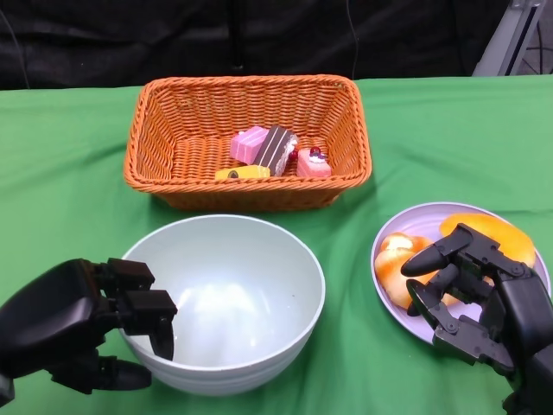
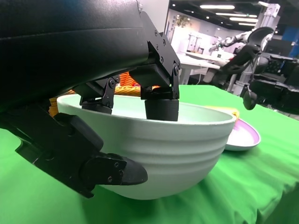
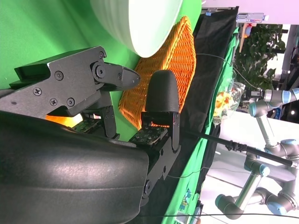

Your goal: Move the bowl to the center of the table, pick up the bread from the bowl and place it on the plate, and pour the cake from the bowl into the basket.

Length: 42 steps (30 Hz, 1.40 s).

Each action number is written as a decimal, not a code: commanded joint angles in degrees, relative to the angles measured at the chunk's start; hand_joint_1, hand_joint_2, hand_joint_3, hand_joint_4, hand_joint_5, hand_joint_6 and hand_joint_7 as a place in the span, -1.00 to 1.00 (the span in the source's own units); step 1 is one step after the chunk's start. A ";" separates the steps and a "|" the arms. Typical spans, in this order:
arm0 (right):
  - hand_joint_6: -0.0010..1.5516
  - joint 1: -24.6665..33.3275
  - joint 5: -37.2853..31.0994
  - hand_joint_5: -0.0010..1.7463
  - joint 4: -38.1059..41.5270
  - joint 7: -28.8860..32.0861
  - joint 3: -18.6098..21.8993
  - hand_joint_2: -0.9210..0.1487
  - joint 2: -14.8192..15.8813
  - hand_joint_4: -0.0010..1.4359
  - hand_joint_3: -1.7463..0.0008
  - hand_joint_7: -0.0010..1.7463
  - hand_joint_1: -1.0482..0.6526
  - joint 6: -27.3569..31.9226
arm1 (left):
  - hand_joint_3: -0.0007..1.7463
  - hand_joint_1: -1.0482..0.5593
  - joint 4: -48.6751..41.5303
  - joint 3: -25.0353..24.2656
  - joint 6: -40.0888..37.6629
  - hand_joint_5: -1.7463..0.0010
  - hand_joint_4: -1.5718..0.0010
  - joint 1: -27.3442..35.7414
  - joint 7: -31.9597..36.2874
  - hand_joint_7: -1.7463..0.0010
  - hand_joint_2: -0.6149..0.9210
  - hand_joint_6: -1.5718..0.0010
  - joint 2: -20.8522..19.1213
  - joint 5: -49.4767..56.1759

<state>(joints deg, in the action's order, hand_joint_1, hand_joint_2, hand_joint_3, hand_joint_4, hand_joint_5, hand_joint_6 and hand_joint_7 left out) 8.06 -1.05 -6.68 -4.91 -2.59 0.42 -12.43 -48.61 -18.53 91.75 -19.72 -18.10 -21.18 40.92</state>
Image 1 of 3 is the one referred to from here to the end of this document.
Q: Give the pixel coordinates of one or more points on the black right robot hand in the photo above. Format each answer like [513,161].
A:
[514,311]

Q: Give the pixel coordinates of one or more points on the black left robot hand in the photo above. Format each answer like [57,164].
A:
[47,320]

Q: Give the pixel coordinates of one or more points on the long twisted bread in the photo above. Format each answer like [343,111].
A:
[501,235]

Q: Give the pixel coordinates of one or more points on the round pumpkin-shaped bread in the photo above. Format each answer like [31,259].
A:
[391,268]

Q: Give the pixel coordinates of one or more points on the grey-green bowl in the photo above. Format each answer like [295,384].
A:
[242,281]

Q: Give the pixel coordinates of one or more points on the yellow cake slice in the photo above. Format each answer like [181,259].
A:
[244,173]

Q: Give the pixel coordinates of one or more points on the long salmon pink cake slice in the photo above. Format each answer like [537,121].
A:
[313,166]

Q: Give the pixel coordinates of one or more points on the small pink cake slice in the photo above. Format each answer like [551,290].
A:
[246,144]

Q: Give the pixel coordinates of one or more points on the chocolate striped cake slice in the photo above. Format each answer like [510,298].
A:
[274,149]

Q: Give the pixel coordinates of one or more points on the lavender plate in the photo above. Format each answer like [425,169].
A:
[406,320]

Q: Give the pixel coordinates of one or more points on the orange wicker basket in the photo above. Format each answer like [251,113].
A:
[164,142]

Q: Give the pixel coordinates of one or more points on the green tablecloth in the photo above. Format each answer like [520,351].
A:
[86,173]

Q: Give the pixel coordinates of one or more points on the black backdrop curtain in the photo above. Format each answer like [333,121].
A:
[129,43]

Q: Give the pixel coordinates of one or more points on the grey metal frame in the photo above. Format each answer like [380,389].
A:
[501,43]

